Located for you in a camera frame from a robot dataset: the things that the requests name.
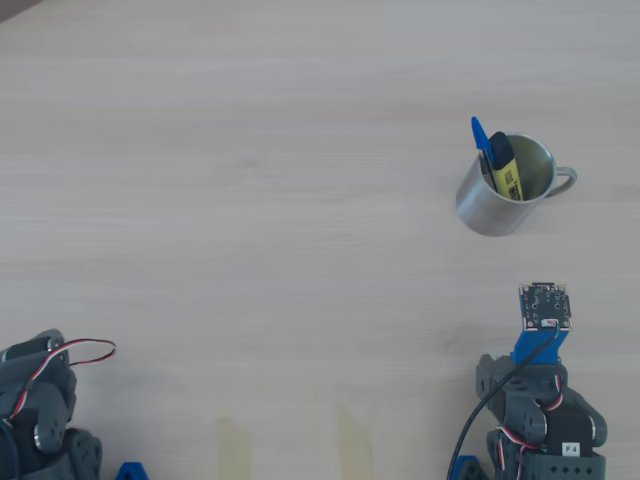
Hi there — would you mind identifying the blue leader arm base plate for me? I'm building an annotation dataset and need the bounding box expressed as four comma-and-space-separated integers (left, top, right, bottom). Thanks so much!
115, 462, 151, 480

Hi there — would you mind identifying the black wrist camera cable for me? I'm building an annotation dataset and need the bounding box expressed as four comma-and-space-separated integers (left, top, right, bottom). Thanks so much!
446, 319, 562, 480

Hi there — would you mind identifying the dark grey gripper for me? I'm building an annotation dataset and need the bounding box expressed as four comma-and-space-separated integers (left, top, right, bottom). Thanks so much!
474, 353, 569, 422

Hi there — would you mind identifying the yellow masking tape strip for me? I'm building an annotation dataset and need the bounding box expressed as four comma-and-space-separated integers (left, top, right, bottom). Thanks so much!
216, 417, 251, 480
335, 402, 374, 480

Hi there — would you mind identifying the silver metal cup with handle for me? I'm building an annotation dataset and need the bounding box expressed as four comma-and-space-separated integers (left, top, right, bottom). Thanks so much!
454, 132, 579, 238

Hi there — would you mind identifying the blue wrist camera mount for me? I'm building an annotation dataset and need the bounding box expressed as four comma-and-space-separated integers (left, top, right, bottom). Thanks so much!
509, 327, 571, 367

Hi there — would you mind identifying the yellow highlighter with black cap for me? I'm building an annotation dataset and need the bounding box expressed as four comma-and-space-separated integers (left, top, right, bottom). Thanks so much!
485, 130, 526, 202

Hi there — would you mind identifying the blue capped clear ballpoint pen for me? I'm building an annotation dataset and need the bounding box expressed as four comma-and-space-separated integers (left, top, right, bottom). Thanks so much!
470, 116, 496, 174

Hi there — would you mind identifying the blue follower arm base plate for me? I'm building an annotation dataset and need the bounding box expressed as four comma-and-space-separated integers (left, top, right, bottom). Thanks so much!
452, 454, 489, 480

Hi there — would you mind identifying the small wrist camera circuit board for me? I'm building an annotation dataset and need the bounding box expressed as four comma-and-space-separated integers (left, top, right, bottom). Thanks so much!
517, 281, 574, 334

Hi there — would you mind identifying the red white black servo wire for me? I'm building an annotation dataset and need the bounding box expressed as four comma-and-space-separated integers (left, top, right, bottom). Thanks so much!
17, 339, 117, 416

